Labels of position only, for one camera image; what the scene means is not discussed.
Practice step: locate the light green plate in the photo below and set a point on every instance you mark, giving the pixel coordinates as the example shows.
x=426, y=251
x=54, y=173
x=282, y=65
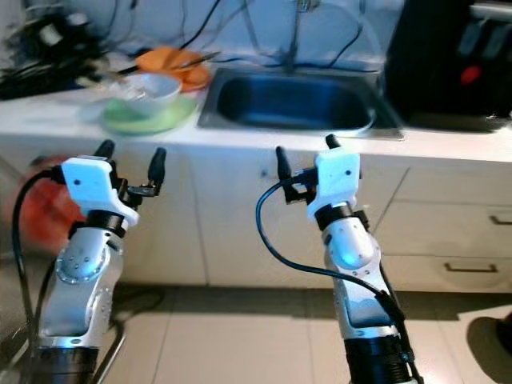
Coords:
x=170, y=118

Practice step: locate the stainless steel sink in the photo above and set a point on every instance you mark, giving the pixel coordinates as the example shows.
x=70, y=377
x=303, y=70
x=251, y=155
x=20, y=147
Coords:
x=296, y=100

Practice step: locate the black power strip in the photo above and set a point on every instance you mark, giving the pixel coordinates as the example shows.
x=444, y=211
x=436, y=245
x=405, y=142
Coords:
x=40, y=84

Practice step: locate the red plastic bag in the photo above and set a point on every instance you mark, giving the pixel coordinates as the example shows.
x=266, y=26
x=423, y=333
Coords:
x=40, y=216

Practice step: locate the orange plate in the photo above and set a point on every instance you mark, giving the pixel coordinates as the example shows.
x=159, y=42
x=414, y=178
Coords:
x=198, y=78

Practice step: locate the orange bowl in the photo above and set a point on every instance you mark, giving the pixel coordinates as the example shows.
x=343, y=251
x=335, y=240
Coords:
x=164, y=58

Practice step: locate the dark sink faucet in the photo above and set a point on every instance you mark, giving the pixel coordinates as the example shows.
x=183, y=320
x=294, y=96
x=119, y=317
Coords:
x=292, y=40

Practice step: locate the grey metal utensil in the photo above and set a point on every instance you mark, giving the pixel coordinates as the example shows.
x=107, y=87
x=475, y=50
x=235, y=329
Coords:
x=204, y=58

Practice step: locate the large black appliance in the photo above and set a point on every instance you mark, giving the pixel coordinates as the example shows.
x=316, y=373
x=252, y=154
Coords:
x=432, y=64

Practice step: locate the large black power adapter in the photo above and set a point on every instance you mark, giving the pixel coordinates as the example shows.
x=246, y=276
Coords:
x=52, y=34

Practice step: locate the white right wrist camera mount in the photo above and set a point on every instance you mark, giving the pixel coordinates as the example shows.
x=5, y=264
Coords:
x=338, y=176

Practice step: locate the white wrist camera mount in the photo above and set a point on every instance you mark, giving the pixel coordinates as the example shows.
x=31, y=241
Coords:
x=92, y=184
x=338, y=176

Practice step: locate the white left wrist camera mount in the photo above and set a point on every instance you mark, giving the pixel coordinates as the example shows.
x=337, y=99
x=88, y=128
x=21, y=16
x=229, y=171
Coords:
x=92, y=184

